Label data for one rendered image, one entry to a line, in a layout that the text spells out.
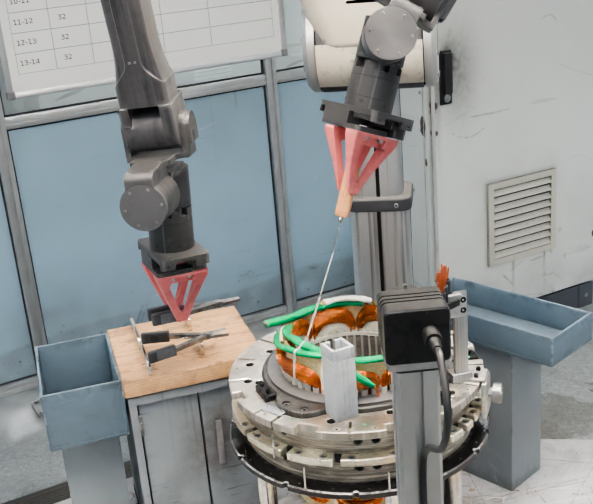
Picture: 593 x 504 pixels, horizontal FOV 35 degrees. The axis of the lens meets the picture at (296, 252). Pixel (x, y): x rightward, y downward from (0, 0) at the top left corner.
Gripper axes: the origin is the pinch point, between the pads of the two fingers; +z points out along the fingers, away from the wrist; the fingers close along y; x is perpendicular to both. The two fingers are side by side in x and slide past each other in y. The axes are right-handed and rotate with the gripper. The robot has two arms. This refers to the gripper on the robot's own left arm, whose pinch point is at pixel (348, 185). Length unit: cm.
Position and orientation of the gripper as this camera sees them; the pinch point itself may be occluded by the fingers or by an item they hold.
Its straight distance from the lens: 112.5
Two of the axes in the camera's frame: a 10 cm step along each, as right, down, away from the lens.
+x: 7.8, 1.0, 6.1
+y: 5.8, 2.5, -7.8
